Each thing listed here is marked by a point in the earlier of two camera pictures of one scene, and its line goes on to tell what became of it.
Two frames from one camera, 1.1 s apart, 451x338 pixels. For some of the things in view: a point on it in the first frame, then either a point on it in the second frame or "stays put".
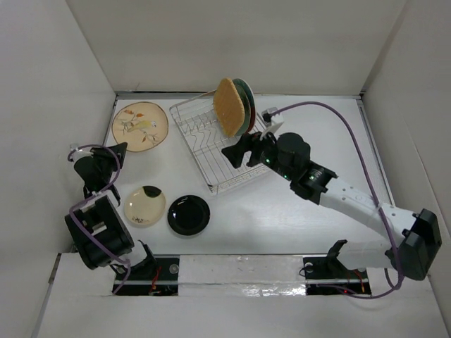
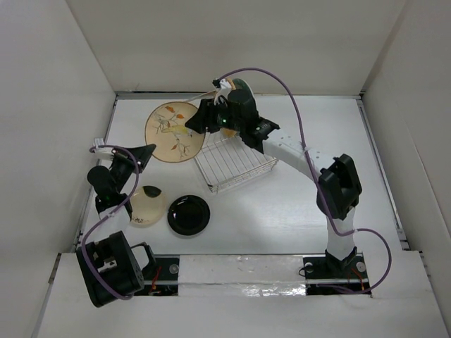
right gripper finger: (258, 148) → (223, 103)
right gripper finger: (235, 153) → (205, 117)
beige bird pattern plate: (141, 125) → (165, 128)
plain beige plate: (142, 210) stays put
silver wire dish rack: (220, 160) stays put
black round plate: (188, 215) stays put
